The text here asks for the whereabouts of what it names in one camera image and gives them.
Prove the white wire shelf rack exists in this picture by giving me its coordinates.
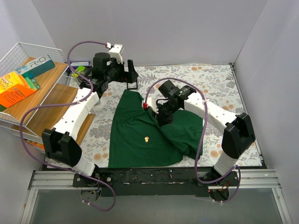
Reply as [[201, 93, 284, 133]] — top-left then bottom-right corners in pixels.
[[0, 42, 68, 137]]

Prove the purple white flat box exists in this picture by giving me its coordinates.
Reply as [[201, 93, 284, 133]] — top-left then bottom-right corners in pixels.
[[70, 61, 91, 67]]

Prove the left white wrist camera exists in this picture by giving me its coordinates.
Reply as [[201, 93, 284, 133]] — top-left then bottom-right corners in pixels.
[[106, 42, 123, 64]]

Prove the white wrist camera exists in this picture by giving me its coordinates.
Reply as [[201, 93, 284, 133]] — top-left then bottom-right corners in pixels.
[[142, 97, 158, 113], [106, 42, 123, 64]]

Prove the aluminium frame rail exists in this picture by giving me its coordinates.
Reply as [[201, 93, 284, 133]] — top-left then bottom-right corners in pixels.
[[21, 167, 292, 224]]

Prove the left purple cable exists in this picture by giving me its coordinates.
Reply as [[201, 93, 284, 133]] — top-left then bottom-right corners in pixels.
[[20, 41, 116, 212]]

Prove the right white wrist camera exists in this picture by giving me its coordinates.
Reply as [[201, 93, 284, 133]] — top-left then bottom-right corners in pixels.
[[142, 97, 158, 113]]

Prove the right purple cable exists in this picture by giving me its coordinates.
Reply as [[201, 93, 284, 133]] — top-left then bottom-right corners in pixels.
[[145, 78, 241, 203]]

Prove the purple cable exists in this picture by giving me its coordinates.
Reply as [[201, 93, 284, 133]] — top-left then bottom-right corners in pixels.
[[145, 78, 241, 203], [20, 41, 116, 212]]

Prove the teal R+O box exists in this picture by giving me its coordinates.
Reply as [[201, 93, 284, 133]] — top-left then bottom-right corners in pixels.
[[15, 54, 55, 79]]

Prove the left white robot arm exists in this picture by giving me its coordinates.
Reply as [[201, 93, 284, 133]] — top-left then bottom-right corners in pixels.
[[42, 53, 138, 187]]

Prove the black green product box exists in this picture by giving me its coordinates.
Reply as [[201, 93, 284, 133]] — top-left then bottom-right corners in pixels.
[[71, 65, 91, 83]]

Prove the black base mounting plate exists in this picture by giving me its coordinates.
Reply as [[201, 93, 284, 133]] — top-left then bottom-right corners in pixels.
[[72, 167, 241, 198]]

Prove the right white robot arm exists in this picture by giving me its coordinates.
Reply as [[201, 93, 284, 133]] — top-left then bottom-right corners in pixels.
[[154, 80, 256, 186]]

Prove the green sponge pack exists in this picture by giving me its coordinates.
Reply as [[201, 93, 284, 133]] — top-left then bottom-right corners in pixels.
[[24, 77, 41, 91]]

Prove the orange yellow sponge pack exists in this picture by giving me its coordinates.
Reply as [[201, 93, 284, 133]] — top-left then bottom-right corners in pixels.
[[0, 71, 36, 112]]

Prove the floral patterned table mat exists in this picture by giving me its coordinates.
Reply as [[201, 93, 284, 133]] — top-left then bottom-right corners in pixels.
[[47, 64, 263, 168]]

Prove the dark green t-shirt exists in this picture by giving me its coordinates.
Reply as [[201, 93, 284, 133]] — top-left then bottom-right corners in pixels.
[[108, 90, 203, 168]]

